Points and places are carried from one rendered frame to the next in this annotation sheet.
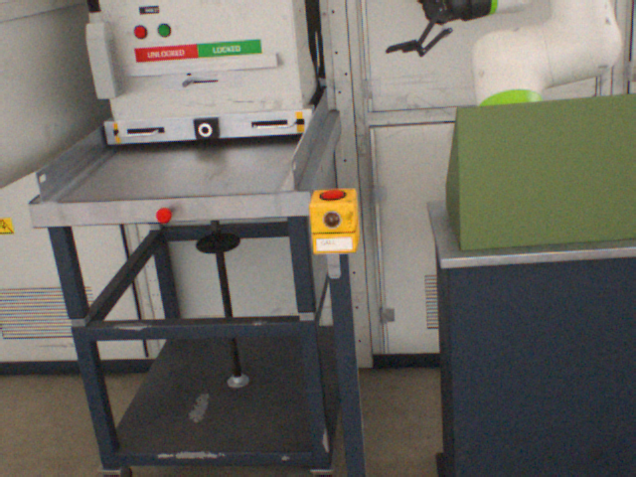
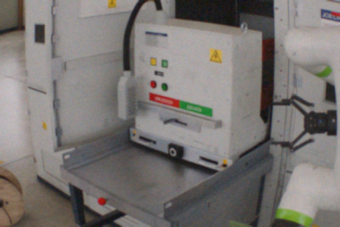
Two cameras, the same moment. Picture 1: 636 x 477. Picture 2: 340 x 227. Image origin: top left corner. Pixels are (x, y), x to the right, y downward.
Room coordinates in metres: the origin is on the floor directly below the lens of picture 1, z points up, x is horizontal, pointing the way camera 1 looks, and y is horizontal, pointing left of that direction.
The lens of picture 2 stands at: (0.53, -0.66, 1.65)
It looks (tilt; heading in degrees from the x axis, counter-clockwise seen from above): 19 degrees down; 33
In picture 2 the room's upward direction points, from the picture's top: straight up
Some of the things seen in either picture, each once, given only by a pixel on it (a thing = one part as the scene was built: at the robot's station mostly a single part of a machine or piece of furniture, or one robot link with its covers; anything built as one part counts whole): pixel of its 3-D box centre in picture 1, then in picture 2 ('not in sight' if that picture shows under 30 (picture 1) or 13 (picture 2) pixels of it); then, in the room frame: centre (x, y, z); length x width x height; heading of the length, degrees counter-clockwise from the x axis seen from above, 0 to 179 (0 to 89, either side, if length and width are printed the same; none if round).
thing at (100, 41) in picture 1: (105, 60); (128, 96); (1.98, 0.47, 1.09); 0.08 x 0.05 x 0.17; 172
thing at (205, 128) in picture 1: (206, 128); (174, 151); (2.00, 0.26, 0.90); 0.06 x 0.03 x 0.05; 82
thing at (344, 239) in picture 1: (335, 221); not in sight; (1.38, -0.03, 0.85); 0.08 x 0.08 x 0.10; 81
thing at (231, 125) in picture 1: (210, 124); (180, 148); (2.04, 0.25, 0.90); 0.54 x 0.05 x 0.06; 82
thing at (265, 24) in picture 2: not in sight; (280, 35); (2.91, 0.12, 1.28); 0.58 x 0.02 x 0.19; 81
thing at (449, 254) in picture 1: (536, 226); not in sight; (1.53, -0.45, 0.74); 0.42 x 0.32 x 0.02; 85
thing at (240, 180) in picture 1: (206, 161); (168, 170); (1.96, 0.26, 0.82); 0.68 x 0.62 x 0.06; 171
